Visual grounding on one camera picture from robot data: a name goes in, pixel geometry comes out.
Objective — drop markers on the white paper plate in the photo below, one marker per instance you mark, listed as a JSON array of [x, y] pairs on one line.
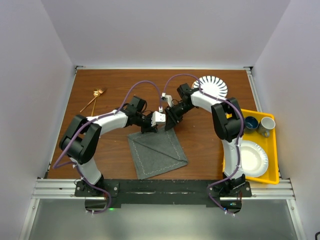
[[254, 159]]

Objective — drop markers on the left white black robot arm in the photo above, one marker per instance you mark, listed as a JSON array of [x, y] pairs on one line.
[[81, 138]]

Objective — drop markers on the yellow plastic tray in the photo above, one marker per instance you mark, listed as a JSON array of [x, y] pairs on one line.
[[271, 160]]

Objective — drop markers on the gold fork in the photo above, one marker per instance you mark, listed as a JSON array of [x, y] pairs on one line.
[[103, 91]]

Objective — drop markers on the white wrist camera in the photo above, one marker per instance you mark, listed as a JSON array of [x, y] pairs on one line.
[[167, 98], [158, 118]]

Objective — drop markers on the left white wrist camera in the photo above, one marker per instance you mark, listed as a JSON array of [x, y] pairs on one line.
[[158, 118]]

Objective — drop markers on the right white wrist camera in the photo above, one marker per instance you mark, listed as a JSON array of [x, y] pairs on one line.
[[167, 98]]

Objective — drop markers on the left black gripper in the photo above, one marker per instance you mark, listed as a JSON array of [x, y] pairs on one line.
[[149, 128]]

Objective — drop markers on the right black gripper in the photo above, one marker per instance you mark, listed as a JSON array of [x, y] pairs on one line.
[[172, 117]]

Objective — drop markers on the grey cloth napkin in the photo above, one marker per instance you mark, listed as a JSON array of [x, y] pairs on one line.
[[156, 153]]

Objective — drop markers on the striped blue white plate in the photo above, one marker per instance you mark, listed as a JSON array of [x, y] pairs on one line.
[[212, 85]]

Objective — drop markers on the dark blue mug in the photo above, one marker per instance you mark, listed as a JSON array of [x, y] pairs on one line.
[[251, 124]]

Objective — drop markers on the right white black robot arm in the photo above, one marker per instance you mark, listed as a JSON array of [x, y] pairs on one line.
[[228, 123]]

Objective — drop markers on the gold spoon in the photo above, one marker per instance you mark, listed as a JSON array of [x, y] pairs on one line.
[[91, 101]]

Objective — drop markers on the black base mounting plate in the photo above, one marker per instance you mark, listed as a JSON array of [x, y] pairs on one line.
[[121, 192]]

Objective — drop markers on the white grey mug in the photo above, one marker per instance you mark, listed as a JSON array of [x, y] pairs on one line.
[[265, 126]]

